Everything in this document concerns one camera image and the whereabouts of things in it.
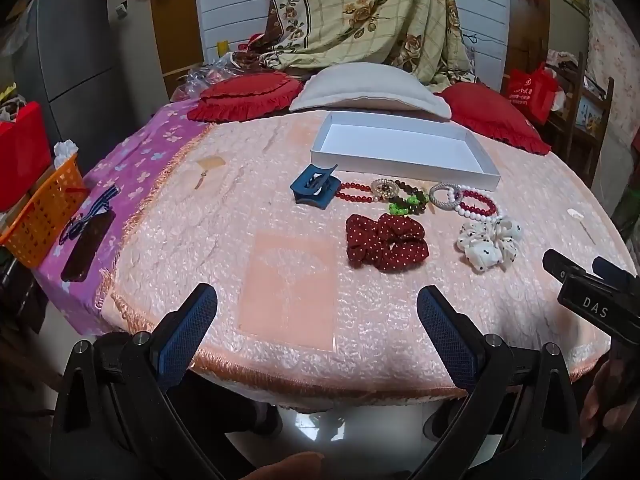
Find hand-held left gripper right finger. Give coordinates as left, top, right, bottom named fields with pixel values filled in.
left=416, top=285, right=586, bottom=480

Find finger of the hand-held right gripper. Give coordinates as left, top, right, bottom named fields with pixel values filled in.
left=542, top=248, right=590, bottom=286
left=592, top=256, right=640, bottom=287

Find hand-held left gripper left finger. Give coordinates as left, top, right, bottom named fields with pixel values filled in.
left=50, top=282, right=226, bottom=480

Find white polka-dot scrunchie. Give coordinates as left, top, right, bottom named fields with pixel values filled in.
left=455, top=215, right=525, bottom=274

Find bright red bead bracelet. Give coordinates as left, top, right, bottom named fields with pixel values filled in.
left=457, top=191, right=498, bottom=217

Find white pearl bracelet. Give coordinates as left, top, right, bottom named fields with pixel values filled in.
left=446, top=185, right=504, bottom=224

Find red polka-dot scrunchie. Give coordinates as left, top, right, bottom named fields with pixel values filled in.
left=346, top=212, right=431, bottom=272

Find silver grey hair ring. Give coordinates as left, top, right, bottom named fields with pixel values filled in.
left=429, top=183, right=461, bottom=210

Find green bead bracelet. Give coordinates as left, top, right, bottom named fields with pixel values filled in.
left=387, top=195, right=424, bottom=216

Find brown bead bracelet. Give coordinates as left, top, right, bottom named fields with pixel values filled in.
left=392, top=178, right=432, bottom=216

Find gold crystal hair ring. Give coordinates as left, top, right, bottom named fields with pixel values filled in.
left=371, top=178, right=402, bottom=202

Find dark red bracelet with pearl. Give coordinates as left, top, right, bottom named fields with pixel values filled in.
left=334, top=181, right=381, bottom=204

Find blue hair claw clip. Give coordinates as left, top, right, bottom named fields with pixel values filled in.
left=289, top=162, right=341, bottom=209

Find white shallow cardboard box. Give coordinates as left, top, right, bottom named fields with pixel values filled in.
left=310, top=111, right=501, bottom=192

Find person's right hand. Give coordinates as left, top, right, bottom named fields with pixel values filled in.
left=580, top=357, right=640, bottom=436

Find person's left hand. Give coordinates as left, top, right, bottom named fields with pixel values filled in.
left=240, top=452, right=327, bottom=480

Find pink embroidered bedspread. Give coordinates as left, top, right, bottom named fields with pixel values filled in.
left=97, top=105, right=632, bottom=407

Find black phone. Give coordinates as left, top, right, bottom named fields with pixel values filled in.
left=61, top=210, right=117, bottom=283

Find wooden chair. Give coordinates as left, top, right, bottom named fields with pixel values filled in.
left=545, top=50, right=616, bottom=187

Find red frilled cushion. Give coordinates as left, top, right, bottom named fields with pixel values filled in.
left=436, top=82, right=552, bottom=156
left=188, top=72, right=304, bottom=123

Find red shopping bag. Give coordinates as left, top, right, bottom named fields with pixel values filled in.
left=506, top=62, right=558, bottom=124

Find purple flowered sheet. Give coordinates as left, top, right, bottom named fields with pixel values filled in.
left=32, top=97, right=213, bottom=336

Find orange plastic basket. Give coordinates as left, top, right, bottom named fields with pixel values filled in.
left=0, top=152, right=91, bottom=268

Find white crumpled cloth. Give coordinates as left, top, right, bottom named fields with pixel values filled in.
left=53, top=140, right=81, bottom=167

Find red plastic box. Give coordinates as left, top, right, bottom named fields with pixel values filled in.
left=0, top=101, right=54, bottom=213

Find clear plastic bags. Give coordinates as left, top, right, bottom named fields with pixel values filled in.
left=172, top=51, right=257, bottom=103

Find white pillow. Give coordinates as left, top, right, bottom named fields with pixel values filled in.
left=289, top=62, right=452, bottom=122

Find grey refrigerator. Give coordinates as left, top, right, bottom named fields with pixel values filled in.
left=12, top=0, right=157, bottom=147

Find white slatted headboard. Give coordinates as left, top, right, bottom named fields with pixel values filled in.
left=195, top=0, right=511, bottom=92

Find floral checked blanket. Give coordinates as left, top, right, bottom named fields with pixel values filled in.
left=262, top=0, right=476, bottom=93

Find blue lanyard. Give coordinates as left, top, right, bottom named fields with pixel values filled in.
left=59, top=185, right=121, bottom=247

